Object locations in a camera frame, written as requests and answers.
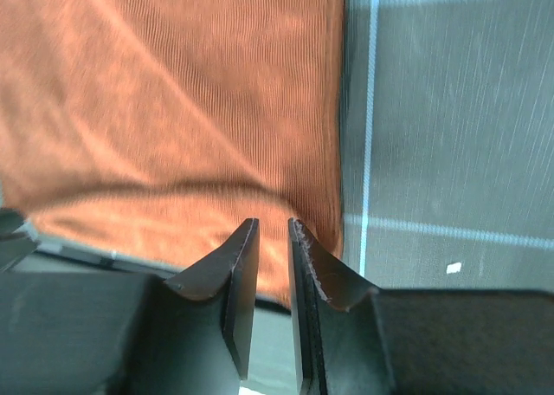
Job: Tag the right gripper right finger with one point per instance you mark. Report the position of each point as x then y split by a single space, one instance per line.
352 337

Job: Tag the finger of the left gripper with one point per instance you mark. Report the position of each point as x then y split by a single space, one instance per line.
16 242

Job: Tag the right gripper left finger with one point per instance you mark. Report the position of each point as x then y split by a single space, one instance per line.
111 332

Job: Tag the brown towel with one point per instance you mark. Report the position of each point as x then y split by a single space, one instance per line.
153 128

